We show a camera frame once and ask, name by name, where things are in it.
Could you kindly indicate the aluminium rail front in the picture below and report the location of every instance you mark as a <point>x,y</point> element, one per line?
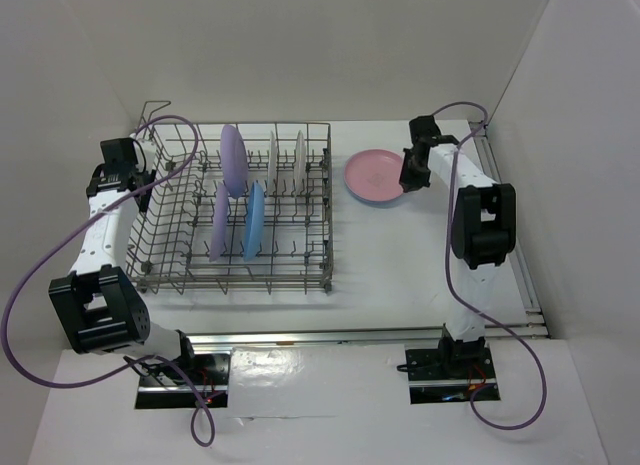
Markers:
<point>332,337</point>

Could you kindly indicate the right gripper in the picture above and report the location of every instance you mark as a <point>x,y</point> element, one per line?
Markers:
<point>408,182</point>

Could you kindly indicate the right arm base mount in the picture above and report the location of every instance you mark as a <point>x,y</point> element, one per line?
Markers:
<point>430,383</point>

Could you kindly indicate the large purple plate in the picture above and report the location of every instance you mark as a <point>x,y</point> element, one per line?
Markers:
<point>234,162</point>

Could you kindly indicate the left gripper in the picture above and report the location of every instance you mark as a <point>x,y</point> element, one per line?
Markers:
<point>148,176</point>

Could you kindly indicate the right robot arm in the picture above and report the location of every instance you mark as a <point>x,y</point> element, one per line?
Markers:
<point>470,264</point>

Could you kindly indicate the pink plate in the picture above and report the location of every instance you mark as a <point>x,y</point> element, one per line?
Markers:
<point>374,174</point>

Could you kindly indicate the grey wire dish rack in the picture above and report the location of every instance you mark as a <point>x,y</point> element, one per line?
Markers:
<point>169,245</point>

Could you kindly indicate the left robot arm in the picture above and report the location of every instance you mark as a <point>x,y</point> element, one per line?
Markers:
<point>99,308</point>

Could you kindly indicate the white plate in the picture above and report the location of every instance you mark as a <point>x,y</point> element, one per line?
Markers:
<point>300,164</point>
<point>272,165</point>

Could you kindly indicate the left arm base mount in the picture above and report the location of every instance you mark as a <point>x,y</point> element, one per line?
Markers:
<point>162,388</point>

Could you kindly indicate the small purple plate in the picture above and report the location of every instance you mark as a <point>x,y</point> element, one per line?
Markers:
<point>219,223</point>

